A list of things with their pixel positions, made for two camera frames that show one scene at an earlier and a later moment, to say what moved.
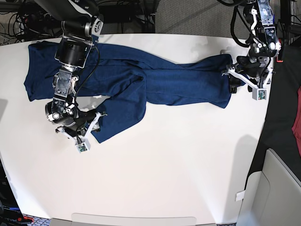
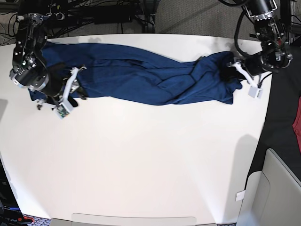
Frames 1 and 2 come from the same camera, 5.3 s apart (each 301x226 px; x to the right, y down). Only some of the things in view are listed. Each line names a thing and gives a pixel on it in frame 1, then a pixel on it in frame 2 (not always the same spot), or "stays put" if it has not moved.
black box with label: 11,213 stays put
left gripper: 84,131 to 61,82
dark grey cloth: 277,133 stays put
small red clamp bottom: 29,218 stays put
